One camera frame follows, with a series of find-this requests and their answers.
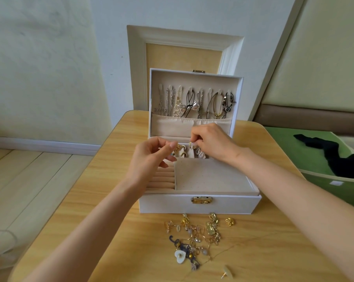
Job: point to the person's left hand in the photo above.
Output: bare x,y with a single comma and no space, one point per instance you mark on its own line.
147,161

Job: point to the beige padded wall panel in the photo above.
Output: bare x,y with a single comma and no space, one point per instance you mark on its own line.
321,55

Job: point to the black cloth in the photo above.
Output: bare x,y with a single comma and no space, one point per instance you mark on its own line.
338,158

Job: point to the person's left forearm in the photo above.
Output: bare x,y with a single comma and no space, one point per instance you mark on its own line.
89,238

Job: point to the white jewelry box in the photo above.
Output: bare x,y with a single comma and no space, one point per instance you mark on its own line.
212,176

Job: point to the person's right forearm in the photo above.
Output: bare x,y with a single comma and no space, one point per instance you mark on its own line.
306,208

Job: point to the small earrings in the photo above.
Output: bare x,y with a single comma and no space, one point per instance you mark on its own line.
194,232

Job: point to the person's right hand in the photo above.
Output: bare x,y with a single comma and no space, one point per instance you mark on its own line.
215,141

